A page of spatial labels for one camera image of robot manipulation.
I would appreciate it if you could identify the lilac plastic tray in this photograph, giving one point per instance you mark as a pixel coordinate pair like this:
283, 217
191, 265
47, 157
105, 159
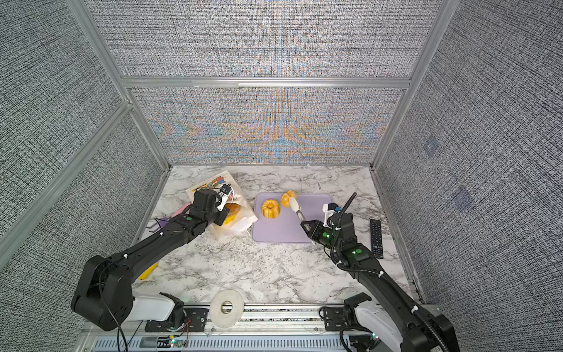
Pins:
286, 228

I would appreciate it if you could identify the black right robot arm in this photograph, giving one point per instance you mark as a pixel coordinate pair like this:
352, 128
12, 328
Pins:
401, 323

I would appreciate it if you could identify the pale yellow fake bun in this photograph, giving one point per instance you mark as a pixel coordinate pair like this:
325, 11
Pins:
285, 199

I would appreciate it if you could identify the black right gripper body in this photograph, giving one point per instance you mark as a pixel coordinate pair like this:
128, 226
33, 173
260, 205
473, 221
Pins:
325, 236

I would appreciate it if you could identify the yellow toy tool handle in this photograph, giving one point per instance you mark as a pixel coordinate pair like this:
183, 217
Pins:
148, 272

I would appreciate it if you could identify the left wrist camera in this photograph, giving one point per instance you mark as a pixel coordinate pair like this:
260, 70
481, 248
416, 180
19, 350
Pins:
225, 194

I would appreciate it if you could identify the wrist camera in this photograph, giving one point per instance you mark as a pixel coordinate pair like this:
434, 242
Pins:
225, 194
329, 210

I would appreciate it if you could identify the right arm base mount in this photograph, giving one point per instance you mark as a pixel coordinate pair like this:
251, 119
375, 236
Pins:
340, 319

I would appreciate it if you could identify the black remote control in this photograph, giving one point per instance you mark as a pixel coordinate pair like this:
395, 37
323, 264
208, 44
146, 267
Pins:
376, 239

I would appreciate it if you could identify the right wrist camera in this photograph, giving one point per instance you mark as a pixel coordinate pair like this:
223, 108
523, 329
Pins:
329, 210

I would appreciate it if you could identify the yellow bundt fake bread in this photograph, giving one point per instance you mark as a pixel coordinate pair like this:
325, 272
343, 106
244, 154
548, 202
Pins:
271, 209

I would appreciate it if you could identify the orange brown fake bread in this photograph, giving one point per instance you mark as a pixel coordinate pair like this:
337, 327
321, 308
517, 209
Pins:
233, 209

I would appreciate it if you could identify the purple toy garden fork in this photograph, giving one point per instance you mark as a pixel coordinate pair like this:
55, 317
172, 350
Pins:
157, 223

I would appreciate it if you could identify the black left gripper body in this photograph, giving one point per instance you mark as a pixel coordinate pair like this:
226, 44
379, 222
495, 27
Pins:
217, 216

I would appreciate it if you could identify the white tape roll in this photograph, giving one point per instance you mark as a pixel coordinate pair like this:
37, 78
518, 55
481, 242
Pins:
226, 308

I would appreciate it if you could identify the white printed paper bag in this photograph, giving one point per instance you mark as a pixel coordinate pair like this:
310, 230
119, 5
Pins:
245, 218

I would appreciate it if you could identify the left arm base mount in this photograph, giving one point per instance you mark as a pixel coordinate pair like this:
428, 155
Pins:
192, 319

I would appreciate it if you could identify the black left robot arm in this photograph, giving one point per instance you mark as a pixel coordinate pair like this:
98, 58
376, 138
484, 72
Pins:
104, 294

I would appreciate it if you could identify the aluminium front rail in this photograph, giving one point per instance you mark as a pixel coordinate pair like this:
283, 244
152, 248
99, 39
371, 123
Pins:
263, 327

